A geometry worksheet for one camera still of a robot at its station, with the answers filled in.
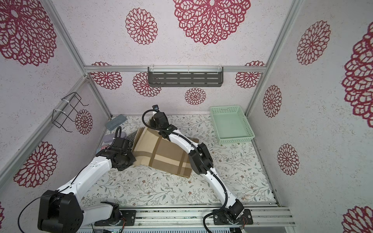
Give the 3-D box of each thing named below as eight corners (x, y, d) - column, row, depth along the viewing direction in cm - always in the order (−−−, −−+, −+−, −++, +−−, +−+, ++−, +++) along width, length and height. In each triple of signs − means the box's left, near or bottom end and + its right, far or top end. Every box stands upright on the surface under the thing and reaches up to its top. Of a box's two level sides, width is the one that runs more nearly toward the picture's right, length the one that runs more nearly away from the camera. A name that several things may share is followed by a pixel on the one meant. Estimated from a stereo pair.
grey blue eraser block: (104, 126, 116) (103, 124, 114) (121, 114, 124) (120, 112, 122) (111, 131, 113) (109, 129, 111) (127, 119, 121) (126, 117, 119)
